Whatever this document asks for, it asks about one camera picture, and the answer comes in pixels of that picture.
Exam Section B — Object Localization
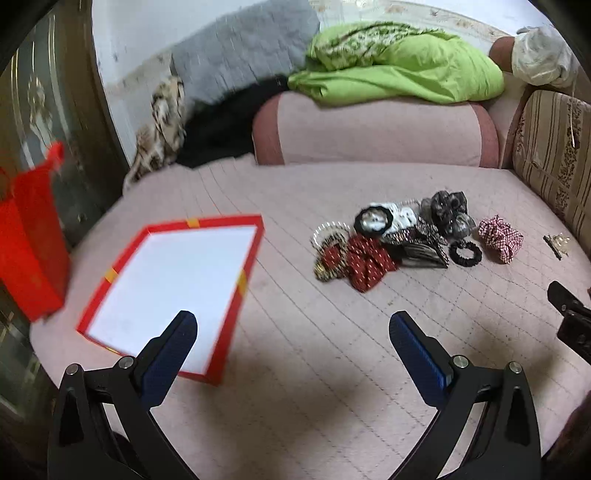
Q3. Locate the grey quilted blanket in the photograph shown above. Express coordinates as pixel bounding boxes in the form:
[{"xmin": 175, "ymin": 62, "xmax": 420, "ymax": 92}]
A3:
[{"xmin": 171, "ymin": 0, "xmax": 321, "ymax": 104}]

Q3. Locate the dark glass door cabinet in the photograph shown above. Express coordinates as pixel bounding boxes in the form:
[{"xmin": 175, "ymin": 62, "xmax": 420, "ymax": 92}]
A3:
[{"xmin": 0, "ymin": 0, "xmax": 132, "ymax": 416}]

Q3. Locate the black cloth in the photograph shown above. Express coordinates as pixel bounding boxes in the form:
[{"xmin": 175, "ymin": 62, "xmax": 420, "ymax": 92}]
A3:
[{"xmin": 177, "ymin": 74, "xmax": 301, "ymax": 169}]

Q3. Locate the leaf print cloth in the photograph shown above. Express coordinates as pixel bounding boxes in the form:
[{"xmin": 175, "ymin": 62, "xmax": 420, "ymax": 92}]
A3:
[{"xmin": 122, "ymin": 76, "xmax": 188, "ymax": 195}]

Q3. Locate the red shallow cardboard box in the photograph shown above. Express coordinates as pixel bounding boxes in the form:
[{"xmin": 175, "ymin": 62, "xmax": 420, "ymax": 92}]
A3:
[{"xmin": 76, "ymin": 213, "xmax": 265, "ymax": 386}]

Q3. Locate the pink quilted mattress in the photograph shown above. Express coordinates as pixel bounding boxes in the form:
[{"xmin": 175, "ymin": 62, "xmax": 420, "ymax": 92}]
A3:
[{"xmin": 28, "ymin": 161, "xmax": 591, "ymax": 480}]

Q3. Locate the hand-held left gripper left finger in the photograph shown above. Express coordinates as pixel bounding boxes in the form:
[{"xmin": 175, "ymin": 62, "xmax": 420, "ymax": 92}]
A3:
[{"xmin": 47, "ymin": 311, "xmax": 198, "ymax": 480}]

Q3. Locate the black hair comb clip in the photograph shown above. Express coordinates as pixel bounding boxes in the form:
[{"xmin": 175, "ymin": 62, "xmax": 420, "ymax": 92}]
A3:
[{"xmin": 399, "ymin": 244, "xmax": 450, "ymax": 270}]

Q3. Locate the black scalloped scrunchie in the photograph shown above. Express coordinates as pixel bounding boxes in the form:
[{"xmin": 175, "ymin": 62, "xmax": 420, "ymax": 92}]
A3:
[{"xmin": 449, "ymin": 239, "xmax": 483, "ymax": 267}]

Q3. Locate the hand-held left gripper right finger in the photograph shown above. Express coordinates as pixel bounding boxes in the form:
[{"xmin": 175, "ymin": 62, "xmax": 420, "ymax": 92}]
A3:
[{"xmin": 389, "ymin": 311, "xmax": 541, "ymax": 480}]

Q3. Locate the red plaid scrunchie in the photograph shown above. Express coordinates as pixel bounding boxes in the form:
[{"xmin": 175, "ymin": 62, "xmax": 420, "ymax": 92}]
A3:
[{"xmin": 478, "ymin": 215, "xmax": 525, "ymax": 265}]

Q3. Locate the white plastic bag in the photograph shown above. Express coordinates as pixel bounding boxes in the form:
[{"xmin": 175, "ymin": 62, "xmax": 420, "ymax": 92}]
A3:
[{"xmin": 512, "ymin": 25, "xmax": 580, "ymax": 90}]

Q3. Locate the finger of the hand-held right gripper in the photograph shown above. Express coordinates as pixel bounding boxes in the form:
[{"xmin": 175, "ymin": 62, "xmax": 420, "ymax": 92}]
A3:
[
  {"xmin": 548, "ymin": 281, "xmax": 591, "ymax": 319},
  {"xmin": 557, "ymin": 311, "xmax": 591, "ymax": 363}
]

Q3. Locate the lime green cloth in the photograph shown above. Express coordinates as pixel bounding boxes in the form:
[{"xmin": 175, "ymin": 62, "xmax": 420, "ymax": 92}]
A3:
[{"xmin": 288, "ymin": 21, "xmax": 505, "ymax": 104}]

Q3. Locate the black lace hair clip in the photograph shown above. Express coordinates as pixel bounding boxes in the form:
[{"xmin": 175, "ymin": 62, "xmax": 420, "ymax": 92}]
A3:
[{"xmin": 385, "ymin": 220, "xmax": 446, "ymax": 247}]

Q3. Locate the white dotted scrunchie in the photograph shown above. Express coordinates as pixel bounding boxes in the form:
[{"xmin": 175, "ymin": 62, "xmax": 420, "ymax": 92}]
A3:
[{"xmin": 369, "ymin": 200, "xmax": 422, "ymax": 232}]

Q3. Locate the thin black hair tie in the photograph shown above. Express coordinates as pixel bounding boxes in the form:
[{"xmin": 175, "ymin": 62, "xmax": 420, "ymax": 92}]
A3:
[{"xmin": 355, "ymin": 206, "xmax": 394, "ymax": 237}]

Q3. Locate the leopard print hair tie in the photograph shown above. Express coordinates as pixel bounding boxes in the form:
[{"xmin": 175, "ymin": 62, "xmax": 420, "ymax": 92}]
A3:
[{"xmin": 314, "ymin": 258, "xmax": 340, "ymax": 281}]

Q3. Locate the white pearl bracelet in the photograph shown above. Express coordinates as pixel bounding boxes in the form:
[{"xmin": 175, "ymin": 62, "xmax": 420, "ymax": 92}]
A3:
[{"xmin": 311, "ymin": 222, "xmax": 354, "ymax": 247}]

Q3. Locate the grey organza scrunchie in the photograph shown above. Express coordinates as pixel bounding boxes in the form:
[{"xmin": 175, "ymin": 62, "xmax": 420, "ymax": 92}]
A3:
[{"xmin": 420, "ymin": 188, "xmax": 477, "ymax": 238}]

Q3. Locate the reddish brown cushion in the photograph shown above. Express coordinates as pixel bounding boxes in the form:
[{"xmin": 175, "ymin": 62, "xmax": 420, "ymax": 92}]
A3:
[{"xmin": 488, "ymin": 36, "xmax": 527, "ymax": 75}]

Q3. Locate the red dotted scrunchie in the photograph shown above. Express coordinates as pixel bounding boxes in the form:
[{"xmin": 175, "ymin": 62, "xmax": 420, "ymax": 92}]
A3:
[{"xmin": 323, "ymin": 233, "xmax": 400, "ymax": 294}]

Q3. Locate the striped floral cushion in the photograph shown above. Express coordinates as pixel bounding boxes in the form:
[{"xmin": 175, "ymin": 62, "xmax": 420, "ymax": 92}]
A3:
[{"xmin": 512, "ymin": 89, "xmax": 591, "ymax": 245}]

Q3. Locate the pink bolster cushion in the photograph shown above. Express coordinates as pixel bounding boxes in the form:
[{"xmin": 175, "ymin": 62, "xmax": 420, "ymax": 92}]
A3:
[{"xmin": 252, "ymin": 90, "xmax": 502, "ymax": 168}]

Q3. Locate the red shopping bag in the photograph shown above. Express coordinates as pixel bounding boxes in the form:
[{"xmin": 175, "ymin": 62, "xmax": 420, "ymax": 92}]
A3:
[{"xmin": 0, "ymin": 141, "xmax": 72, "ymax": 322}]

